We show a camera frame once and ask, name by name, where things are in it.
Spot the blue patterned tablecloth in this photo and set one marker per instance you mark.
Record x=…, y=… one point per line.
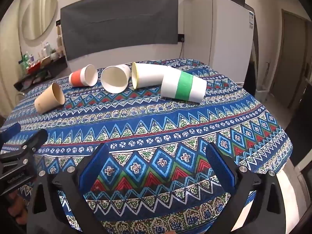
x=156, y=131

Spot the person's left hand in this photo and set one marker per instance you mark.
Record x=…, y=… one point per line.
x=15, y=206

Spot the plain white paper cup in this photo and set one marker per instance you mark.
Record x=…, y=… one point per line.
x=115, y=78

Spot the white bottle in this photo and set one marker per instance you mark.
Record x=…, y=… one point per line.
x=46, y=48

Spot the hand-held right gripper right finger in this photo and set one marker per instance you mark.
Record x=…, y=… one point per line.
x=220, y=168

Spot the red box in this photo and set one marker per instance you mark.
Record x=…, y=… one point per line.
x=34, y=67

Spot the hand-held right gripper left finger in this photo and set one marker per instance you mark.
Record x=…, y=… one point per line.
x=93, y=167

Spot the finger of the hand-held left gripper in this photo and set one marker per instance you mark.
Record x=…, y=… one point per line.
x=36, y=139
x=11, y=131

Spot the grey cloth cover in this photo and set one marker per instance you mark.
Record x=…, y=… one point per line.
x=117, y=24

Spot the oval wall mirror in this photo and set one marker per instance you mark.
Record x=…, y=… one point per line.
x=39, y=15

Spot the small potted plant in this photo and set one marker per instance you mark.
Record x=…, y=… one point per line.
x=53, y=53

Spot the black wall shelf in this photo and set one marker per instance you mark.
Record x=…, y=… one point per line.
x=48, y=67

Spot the green bottle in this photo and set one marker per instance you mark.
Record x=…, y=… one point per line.
x=24, y=61

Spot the yellow rimmed white paper cup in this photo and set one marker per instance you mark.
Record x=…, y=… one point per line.
x=150, y=74

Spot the brown door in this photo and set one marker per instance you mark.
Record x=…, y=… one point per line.
x=293, y=58

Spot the green banded paper cup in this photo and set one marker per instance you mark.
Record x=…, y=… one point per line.
x=184, y=86

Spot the black wall socket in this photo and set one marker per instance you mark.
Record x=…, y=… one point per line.
x=180, y=38

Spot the white refrigerator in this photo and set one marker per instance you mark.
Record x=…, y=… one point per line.
x=217, y=36

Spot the red banded paper cup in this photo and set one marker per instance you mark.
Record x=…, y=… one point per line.
x=81, y=76

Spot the beige paper cup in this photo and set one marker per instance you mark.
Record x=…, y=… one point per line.
x=47, y=98

